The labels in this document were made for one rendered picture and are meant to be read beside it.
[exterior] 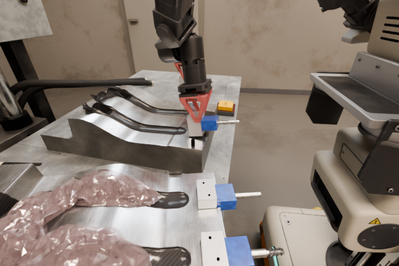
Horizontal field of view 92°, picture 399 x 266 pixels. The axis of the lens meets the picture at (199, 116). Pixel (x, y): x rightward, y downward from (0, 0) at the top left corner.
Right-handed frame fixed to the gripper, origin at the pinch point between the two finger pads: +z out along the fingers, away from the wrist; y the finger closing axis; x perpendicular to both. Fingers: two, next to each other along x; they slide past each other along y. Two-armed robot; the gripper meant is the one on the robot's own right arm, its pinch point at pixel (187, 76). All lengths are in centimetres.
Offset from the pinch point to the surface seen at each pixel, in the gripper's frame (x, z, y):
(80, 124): -19.5, 2.8, 36.3
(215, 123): 16.5, 1.6, 30.5
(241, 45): 13, 26, -224
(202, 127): 13.0, 3.1, 30.8
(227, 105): 16.4, 11.7, -0.8
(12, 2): -72, -28, 1
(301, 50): 95, 33, -235
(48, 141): -34, 10, 37
